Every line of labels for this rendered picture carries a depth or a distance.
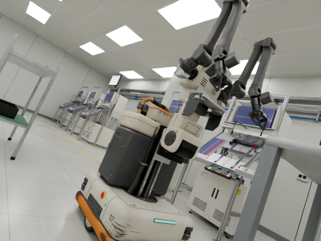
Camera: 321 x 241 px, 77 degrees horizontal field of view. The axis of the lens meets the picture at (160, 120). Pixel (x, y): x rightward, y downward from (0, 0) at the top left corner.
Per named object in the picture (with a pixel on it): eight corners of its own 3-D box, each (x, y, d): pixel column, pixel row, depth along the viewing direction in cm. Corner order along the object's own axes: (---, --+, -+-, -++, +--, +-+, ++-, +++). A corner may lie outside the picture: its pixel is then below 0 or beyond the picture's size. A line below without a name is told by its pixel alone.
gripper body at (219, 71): (232, 84, 103) (230, 73, 107) (222, 74, 97) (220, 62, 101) (220, 89, 108) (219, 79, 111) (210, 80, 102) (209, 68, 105)
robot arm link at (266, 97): (253, 95, 141) (248, 90, 136) (271, 89, 134) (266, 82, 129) (256, 110, 135) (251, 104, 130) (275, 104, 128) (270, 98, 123)
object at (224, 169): (236, 176, 217) (235, 171, 214) (191, 158, 268) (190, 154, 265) (237, 176, 217) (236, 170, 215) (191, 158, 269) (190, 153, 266)
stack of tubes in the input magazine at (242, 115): (269, 128, 252) (275, 108, 256) (232, 122, 292) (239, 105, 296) (272, 132, 260) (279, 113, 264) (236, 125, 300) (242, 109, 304)
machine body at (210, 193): (229, 240, 223) (247, 186, 231) (184, 210, 277) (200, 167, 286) (253, 241, 263) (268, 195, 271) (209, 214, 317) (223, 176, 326)
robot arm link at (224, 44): (242, 5, 122) (233, -9, 116) (251, 2, 118) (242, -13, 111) (218, 67, 116) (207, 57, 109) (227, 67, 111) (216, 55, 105)
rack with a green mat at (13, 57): (-49, 146, 168) (14, 32, 182) (-34, 127, 238) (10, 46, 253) (14, 160, 196) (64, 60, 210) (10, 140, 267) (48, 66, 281)
